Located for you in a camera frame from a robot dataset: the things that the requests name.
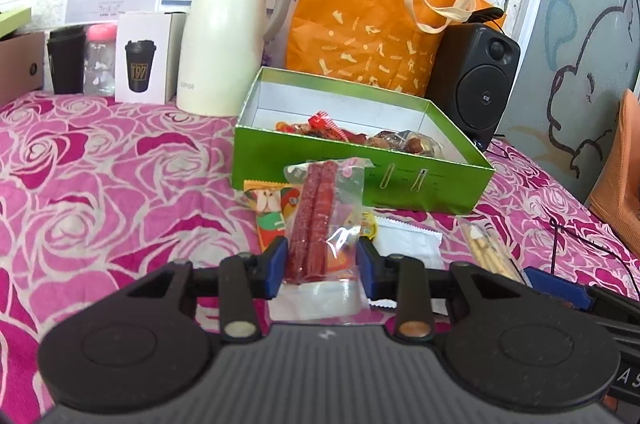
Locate pink rose printed blanket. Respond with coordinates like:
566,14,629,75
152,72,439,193
0,91,640,411

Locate clear packet of red sausages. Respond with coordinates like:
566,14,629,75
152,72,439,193
272,157,376,323

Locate green box lid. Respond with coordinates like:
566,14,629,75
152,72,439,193
0,7,32,41

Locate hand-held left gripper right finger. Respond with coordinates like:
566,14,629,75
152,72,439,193
357,236,521,342

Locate red striped candy packet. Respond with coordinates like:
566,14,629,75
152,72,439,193
272,108,370,143

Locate large brown cardboard box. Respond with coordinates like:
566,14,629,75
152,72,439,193
0,31,49,106

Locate clear bottle with pink lid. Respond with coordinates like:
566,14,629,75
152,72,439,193
83,22,121,98

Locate black speaker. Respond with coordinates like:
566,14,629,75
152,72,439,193
424,7,522,150

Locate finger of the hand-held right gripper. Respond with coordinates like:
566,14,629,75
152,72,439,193
523,266,640,330

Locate clear packet of brown snacks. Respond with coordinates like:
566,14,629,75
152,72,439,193
366,128,444,158

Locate orange tote bag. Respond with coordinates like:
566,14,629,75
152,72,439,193
284,0,507,98

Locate clear packet of breadsticks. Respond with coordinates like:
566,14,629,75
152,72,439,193
457,221,522,283

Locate white cup carton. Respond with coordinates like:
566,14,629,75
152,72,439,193
114,10,187,106

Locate white thermos jug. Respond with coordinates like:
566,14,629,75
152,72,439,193
175,0,294,118

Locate orange cartoon snack packet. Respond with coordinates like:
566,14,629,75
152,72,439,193
243,180,302,253

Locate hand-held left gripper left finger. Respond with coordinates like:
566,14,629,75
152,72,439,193
122,236,290,342

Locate green cardboard box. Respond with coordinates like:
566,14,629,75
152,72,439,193
230,66,496,216

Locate white snack packet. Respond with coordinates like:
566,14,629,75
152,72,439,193
372,216,442,273

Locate black cable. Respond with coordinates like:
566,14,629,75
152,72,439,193
486,136,640,301

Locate black cup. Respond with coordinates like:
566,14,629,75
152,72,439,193
46,25,87,95

